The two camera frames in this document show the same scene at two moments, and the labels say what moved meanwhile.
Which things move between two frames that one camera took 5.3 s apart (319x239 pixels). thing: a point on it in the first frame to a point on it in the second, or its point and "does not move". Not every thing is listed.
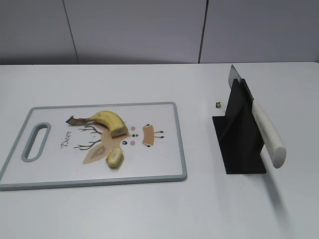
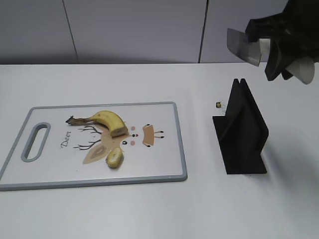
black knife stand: [239, 139] does not move
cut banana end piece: [114, 158] does not move
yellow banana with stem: [108, 119] does not move
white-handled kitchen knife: [273, 147] to [256, 52]
